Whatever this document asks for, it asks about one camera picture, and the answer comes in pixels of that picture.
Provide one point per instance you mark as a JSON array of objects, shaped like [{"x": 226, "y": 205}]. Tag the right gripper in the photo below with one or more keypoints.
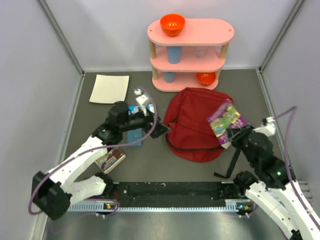
[{"x": 235, "y": 134}]

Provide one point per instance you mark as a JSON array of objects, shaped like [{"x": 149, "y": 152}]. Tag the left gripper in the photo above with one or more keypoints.
[{"x": 159, "y": 130}]

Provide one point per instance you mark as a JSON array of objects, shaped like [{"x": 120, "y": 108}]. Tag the purple treehouse book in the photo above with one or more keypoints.
[{"x": 225, "y": 117}]

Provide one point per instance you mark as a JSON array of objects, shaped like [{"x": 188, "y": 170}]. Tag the red student backpack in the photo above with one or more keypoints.
[{"x": 190, "y": 136}]

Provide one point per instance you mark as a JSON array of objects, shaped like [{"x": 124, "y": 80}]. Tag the blue illustrated children's book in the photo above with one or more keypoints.
[{"x": 134, "y": 108}]

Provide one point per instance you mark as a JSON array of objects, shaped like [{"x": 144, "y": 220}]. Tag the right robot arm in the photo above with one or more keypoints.
[{"x": 272, "y": 186}]

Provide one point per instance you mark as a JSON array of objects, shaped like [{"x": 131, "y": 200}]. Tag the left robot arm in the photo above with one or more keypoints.
[{"x": 56, "y": 190}]

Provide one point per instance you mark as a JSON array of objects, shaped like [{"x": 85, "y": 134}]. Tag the blue snap wallet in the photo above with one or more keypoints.
[{"x": 134, "y": 136}]

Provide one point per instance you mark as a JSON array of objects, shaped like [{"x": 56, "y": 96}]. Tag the lower blue cup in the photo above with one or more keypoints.
[{"x": 169, "y": 77}]

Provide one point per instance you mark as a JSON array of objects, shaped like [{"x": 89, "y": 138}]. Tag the blue cup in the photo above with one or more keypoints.
[
  {"x": 174, "y": 54},
  {"x": 169, "y": 77}
]

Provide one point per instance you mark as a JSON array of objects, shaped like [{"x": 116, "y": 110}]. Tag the brown cover book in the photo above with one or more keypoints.
[{"x": 110, "y": 160}]

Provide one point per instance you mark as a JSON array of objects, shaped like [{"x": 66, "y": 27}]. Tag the orange bowl on bottom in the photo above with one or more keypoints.
[{"x": 206, "y": 78}]

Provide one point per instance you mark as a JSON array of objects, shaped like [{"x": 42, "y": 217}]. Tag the orange bowl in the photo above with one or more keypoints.
[
  {"x": 172, "y": 24},
  {"x": 206, "y": 78}
]

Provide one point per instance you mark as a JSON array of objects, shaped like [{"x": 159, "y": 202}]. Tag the white paper sheet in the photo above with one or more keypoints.
[{"x": 109, "y": 89}]

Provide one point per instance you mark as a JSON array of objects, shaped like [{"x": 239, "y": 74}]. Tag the pink three-tier shelf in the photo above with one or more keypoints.
[{"x": 212, "y": 33}]

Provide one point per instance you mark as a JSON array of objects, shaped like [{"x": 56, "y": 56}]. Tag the upper blue cup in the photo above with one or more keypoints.
[{"x": 174, "y": 54}]

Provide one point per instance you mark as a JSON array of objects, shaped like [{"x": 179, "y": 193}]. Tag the clear glass on shelf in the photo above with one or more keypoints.
[{"x": 199, "y": 52}]

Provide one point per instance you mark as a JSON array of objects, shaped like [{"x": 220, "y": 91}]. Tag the orange bowl on top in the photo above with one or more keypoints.
[{"x": 172, "y": 24}]

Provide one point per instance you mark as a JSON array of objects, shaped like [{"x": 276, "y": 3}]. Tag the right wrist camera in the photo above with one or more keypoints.
[{"x": 267, "y": 126}]

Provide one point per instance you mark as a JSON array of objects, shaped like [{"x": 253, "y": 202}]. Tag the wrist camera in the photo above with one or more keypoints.
[
  {"x": 142, "y": 100},
  {"x": 267, "y": 126}
]

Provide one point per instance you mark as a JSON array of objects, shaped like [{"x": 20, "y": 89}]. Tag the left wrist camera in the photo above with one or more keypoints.
[{"x": 142, "y": 100}]

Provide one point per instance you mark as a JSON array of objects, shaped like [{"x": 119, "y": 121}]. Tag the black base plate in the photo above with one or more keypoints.
[{"x": 175, "y": 194}]

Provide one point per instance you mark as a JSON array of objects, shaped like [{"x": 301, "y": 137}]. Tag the aluminium frame rail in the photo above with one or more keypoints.
[{"x": 304, "y": 186}]

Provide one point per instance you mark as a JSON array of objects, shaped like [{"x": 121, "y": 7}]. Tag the grey cable duct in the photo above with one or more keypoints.
[{"x": 226, "y": 206}]

